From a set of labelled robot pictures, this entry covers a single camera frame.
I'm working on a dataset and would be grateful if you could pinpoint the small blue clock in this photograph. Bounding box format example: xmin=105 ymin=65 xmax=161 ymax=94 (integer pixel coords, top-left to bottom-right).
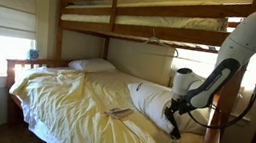
xmin=27 ymin=48 xmax=40 ymax=62

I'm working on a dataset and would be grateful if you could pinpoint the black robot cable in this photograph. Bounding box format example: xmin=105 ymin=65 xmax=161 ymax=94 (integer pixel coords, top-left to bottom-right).
xmin=185 ymin=26 xmax=256 ymax=136

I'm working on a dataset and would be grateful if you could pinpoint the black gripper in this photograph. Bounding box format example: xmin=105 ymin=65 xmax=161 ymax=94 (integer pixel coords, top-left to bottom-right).
xmin=163 ymin=95 xmax=197 ymax=125

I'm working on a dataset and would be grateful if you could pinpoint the small grey booklet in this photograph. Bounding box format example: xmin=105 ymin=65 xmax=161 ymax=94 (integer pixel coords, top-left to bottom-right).
xmin=103 ymin=104 xmax=135 ymax=123

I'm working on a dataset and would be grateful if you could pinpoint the white bed sheet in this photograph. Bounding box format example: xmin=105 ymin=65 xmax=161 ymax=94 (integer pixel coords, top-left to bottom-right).
xmin=15 ymin=100 xmax=76 ymax=143

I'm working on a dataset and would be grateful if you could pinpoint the large white pillow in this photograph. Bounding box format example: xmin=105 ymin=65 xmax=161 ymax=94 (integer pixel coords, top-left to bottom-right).
xmin=121 ymin=80 xmax=214 ymax=141

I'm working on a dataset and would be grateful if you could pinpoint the wooden bunk bed frame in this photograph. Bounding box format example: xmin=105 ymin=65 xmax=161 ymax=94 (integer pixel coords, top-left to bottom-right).
xmin=0 ymin=0 xmax=256 ymax=143

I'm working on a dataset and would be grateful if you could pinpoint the white clothes hanger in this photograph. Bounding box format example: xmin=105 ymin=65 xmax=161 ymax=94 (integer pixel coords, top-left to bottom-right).
xmin=140 ymin=24 xmax=183 ymax=59

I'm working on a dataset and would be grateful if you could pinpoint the yellow striped duvet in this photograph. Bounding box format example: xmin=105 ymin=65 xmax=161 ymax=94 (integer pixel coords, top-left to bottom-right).
xmin=1 ymin=55 xmax=215 ymax=143

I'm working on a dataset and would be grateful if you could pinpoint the black remote control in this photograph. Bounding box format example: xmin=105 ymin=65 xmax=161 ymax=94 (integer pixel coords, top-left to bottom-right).
xmin=161 ymin=110 xmax=186 ymax=141

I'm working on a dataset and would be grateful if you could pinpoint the pale bunk mattress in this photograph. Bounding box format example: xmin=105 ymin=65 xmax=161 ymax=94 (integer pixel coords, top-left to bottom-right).
xmin=60 ymin=0 xmax=230 ymax=44

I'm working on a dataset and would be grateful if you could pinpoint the small white pillow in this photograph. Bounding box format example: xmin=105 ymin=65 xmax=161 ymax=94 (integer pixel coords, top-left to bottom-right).
xmin=67 ymin=53 xmax=118 ymax=78

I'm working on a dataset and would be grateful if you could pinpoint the bright window behind bed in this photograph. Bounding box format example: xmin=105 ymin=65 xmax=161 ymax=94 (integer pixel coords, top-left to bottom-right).
xmin=170 ymin=47 xmax=219 ymax=81

